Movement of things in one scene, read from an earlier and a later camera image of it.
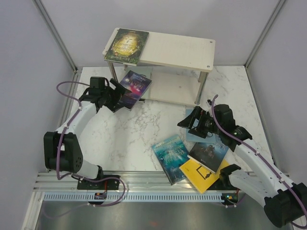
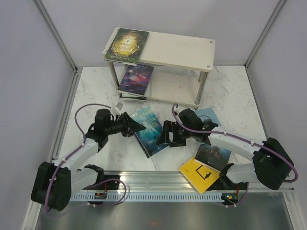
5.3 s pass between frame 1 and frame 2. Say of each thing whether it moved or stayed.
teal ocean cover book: moved
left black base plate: stayed
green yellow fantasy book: stayed
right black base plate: stayed
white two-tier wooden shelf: stayed
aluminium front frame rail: stayed
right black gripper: moved
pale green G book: moved
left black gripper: moved
